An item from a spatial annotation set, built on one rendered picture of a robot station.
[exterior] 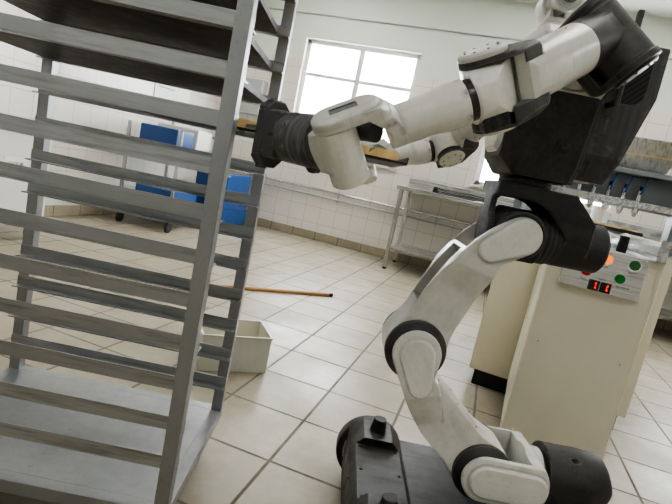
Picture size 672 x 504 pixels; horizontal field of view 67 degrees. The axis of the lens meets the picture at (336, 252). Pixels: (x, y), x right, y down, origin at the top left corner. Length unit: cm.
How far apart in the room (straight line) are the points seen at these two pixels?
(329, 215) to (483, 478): 509
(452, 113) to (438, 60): 530
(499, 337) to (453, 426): 137
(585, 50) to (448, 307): 59
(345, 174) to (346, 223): 531
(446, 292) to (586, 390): 90
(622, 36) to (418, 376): 76
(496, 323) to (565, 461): 128
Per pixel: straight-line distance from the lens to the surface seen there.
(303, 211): 627
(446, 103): 80
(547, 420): 200
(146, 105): 105
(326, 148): 78
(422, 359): 117
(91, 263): 159
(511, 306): 260
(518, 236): 116
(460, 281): 117
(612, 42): 102
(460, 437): 132
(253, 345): 218
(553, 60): 89
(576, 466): 144
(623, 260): 186
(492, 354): 266
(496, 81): 83
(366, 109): 77
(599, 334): 192
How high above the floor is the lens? 92
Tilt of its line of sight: 9 degrees down
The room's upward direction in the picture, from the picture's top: 12 degrees clockwise
